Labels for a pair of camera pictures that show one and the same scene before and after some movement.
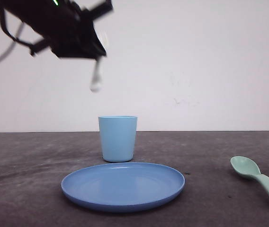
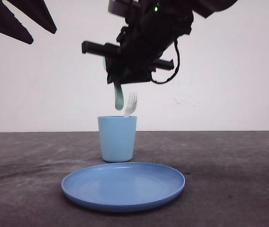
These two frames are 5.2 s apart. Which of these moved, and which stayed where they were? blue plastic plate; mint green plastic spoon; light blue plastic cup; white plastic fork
Moved: white plastic fork; mint green plastic spoon
Stayed: blue plastic plate; light blue plastic cup
